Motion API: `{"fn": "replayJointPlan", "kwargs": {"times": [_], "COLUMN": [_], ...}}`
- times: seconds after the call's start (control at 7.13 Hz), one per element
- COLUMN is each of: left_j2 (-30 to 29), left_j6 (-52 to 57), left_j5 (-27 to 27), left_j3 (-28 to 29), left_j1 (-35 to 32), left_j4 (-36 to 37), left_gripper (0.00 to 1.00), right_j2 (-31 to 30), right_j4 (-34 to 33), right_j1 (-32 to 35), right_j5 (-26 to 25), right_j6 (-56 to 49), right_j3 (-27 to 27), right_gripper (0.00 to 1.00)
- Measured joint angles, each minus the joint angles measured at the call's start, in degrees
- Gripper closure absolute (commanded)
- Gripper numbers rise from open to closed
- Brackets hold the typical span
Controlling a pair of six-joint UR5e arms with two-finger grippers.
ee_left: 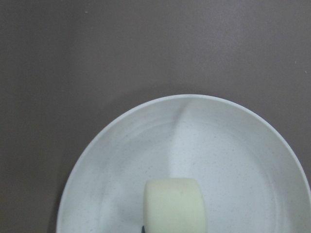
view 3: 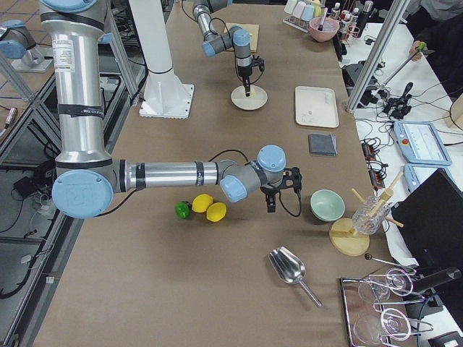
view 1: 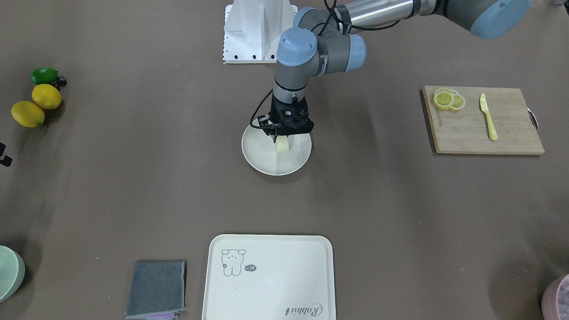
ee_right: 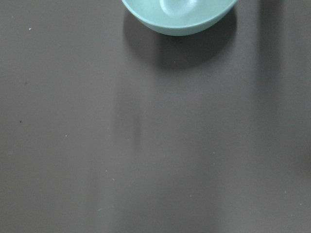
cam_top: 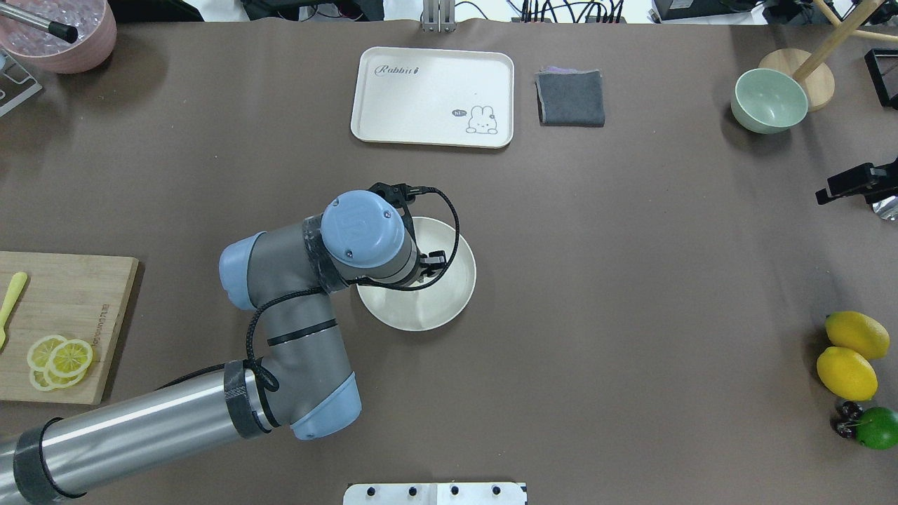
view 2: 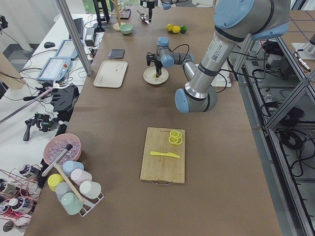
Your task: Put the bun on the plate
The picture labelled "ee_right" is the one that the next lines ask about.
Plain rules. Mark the mint green bowl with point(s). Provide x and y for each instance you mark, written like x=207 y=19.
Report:
x=179 y=17

